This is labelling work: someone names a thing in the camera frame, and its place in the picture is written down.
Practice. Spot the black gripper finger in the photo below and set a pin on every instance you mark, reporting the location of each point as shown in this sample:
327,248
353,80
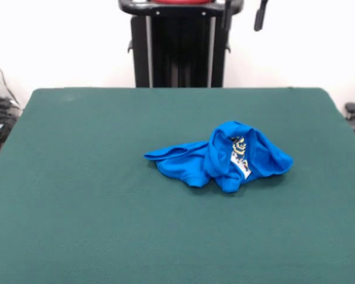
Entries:
228,14
260,16

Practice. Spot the blue printed t-shirt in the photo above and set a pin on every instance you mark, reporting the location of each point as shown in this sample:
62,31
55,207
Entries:
189,165

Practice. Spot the dark green table cloth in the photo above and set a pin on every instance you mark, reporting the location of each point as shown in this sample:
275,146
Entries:
106,207

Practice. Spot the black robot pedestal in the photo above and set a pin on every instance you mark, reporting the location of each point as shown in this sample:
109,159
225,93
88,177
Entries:
180,44

